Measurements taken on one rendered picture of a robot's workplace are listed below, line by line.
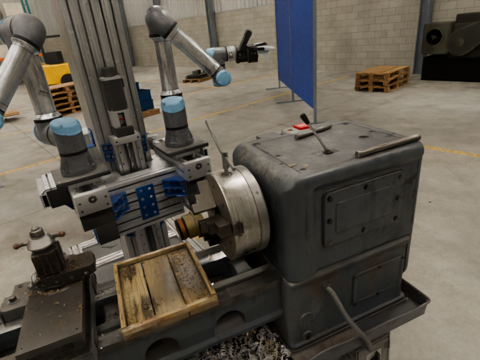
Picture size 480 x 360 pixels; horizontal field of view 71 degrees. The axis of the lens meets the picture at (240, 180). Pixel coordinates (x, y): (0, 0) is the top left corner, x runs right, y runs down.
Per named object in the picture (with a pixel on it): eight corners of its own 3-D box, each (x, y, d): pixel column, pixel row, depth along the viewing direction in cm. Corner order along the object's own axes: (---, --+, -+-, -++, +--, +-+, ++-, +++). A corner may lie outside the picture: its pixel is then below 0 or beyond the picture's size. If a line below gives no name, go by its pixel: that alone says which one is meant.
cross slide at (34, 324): (86, 259, 129) (82, 250, 127) (86, 344, 93) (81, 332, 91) (37, 274, 124) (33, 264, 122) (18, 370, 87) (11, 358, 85)
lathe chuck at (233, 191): (228, 221, 142) (221, 153, 127) (262, 269, 117) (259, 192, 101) (208, 227, 139) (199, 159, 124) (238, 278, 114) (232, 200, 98)
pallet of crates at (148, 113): (141, 111, 862) (134, 78, 830) (160, 113, 812) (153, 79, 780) (98, 122, 782) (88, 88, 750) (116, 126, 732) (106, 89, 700)
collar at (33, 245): (56, 234, 110) (53, 226, 109) (53, 246, 103) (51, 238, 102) (28, 241, 108) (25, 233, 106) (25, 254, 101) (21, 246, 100)
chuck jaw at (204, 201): (221, 207, 123) (211, 177, 125) (224, 203, 118) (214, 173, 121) (193, 216, 119) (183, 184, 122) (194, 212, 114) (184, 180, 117)
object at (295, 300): (338, 314, 209) (341, 190, 174) (398, 379, 169) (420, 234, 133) (251, 354, 190) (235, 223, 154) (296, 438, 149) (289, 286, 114)
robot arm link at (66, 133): (67, 156, 141) (56, 123, 135) (51, 151, 148) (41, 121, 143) (93, 146, 149) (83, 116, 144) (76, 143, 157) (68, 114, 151)
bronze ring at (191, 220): (196, 203, 119) (171, 213, 116) (204, 215, 111) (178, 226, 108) (201, 225, 123) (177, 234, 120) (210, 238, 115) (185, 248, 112)
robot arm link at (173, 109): (164, 129, 165) (159, 101, 159) (164, 123, 177) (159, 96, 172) (188, 126, 167) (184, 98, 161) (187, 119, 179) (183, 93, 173)
